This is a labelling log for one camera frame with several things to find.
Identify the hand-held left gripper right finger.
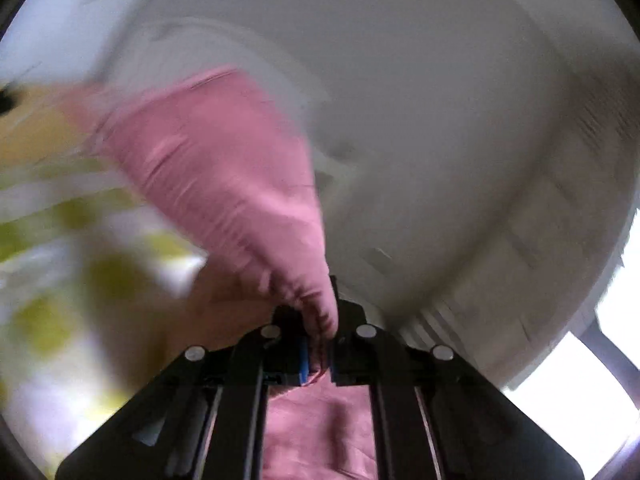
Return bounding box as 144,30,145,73
329,275,587,480

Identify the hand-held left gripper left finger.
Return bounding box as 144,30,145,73
55,305,314,480

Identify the pink quilted jacket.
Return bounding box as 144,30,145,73
65,66,381,480

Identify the dark framed window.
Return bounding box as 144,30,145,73
502,240,640,480

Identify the cream curtain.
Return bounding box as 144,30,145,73
395,60,637,393

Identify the yellow checked bedsheet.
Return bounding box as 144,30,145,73
0,150,210,466

